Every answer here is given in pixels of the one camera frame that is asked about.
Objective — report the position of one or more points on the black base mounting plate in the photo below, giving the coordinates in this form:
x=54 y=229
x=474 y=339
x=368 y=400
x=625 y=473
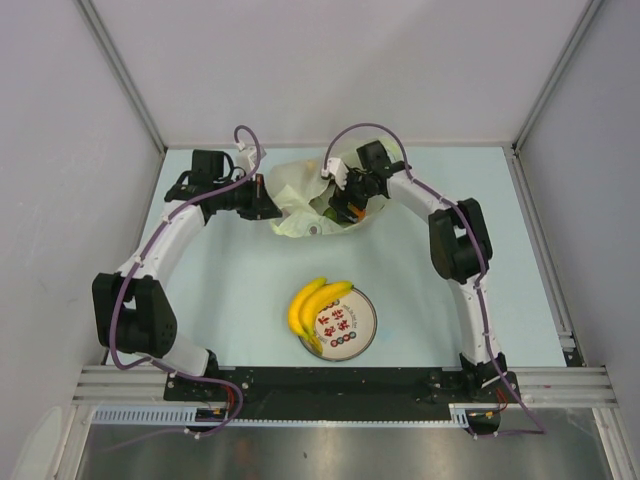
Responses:
x=355 y=394

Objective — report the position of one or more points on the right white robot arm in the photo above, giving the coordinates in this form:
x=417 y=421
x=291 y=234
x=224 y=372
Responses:
x=460 y=250

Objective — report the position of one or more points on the yellow fake banana bunch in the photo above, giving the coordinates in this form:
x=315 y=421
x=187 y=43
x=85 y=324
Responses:
x=308 y=303

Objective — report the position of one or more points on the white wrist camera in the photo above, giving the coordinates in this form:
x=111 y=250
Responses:
x=248 y=156
x=334 y=168

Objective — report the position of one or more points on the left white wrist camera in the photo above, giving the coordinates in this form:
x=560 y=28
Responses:
x=248 y=156

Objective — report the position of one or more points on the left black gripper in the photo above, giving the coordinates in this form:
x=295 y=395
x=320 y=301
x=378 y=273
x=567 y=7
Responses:
x=260 y=206

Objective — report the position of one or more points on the round printed plate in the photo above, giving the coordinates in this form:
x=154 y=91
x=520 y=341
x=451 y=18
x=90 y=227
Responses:
x=345 y=329

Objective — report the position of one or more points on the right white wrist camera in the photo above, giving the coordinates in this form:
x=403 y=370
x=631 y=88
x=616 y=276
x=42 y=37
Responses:
x=334 y=168

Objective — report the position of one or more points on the aluminium frame rail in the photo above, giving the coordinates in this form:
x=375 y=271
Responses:
x=540 y=387

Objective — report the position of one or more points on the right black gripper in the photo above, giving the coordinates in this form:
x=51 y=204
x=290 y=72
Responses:
x=342 y=198

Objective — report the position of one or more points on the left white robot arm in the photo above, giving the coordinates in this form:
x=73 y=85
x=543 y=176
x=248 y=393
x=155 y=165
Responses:
x=132 y=311

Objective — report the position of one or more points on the green orange fake mango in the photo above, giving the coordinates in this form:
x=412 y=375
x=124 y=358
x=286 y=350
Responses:
x=331 y=214

